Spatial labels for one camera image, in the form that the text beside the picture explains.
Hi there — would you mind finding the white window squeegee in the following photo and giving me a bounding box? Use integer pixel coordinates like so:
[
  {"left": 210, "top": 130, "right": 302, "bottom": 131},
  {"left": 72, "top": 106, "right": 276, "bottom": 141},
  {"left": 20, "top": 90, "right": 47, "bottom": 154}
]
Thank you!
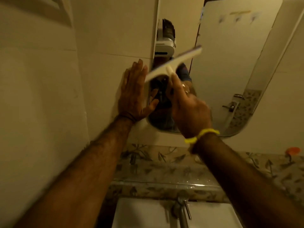
[{"left": 144, "top": 45, "right": 203, "bottom": 83}]

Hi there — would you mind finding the person's right hand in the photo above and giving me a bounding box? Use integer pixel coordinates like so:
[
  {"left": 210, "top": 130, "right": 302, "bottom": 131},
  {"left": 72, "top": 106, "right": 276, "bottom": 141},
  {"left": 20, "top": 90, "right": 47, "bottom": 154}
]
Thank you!
[{"left": 166, "top": 73, "right": 213, "bottom": 139}]

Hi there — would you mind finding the wall mirror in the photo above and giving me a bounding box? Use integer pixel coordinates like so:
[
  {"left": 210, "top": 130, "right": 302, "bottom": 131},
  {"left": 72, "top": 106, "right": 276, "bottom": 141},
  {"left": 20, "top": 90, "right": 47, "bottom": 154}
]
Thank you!
[{"left": 146, "top": 0, "right": 304, "bottom": 138}]

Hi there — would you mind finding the chrome faucet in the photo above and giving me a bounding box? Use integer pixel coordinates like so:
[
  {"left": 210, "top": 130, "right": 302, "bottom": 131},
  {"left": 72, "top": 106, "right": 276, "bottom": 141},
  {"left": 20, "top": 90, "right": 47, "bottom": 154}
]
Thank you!
[{"left": 172, "top": 198, "right": 192, "bottom": 228}]

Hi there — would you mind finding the floral tiled ledge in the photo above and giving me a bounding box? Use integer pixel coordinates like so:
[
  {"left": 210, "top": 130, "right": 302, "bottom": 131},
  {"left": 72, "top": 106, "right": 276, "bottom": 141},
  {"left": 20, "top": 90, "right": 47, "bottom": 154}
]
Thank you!
[{"left": 104, "top": 143, "right": 304, "bottom": 205}]

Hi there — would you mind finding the person's left forearm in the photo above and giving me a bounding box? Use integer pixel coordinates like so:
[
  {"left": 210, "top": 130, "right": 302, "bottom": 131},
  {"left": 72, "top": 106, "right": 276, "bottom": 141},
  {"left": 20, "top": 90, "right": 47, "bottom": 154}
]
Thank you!
[{"left": 13, "top": 115, "right": 134, "bottom": 228}]

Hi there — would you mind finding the person's right forearm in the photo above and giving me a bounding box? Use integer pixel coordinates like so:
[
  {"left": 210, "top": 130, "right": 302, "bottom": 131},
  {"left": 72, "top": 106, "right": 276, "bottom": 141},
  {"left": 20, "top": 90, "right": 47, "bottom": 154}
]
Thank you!
[{"left": 190, "top": 132, "right": 304, "bottom": 228}]

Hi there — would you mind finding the yellow wristband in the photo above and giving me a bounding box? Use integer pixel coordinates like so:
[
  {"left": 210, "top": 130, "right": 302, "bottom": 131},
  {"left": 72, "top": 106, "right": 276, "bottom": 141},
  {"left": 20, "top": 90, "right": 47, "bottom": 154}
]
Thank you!
[{"left": 184, "top": 129, "right": 220, "bottom": 145}]

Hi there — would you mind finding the white sink basin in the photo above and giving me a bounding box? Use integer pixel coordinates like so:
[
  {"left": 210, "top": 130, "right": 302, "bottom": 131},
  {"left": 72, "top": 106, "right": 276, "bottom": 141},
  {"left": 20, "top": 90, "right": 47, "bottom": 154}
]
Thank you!
[{"left": 112, "top": 197, "right": 243, "bottom": 228}]

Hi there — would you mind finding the small orange object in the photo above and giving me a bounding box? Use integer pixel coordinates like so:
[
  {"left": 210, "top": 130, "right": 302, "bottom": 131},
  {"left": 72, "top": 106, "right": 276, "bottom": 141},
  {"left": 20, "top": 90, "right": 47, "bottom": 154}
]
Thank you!
[{"left": 285, "top": 147, "right": 301, "bottom": 156}]

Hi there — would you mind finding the person's left hand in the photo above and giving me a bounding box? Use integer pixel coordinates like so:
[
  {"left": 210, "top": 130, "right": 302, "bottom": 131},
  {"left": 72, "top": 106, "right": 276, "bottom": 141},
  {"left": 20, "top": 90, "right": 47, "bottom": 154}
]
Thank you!
[{"left": 117, "top": 59, "right": 159, "bottom": 123}]

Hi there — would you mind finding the black thread bracelet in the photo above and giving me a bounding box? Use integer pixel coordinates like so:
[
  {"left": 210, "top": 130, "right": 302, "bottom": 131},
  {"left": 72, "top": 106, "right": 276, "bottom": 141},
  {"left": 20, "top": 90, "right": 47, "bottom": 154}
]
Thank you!
[{"left": 117, "top": 113, "right": 137, "bottom": 124}]

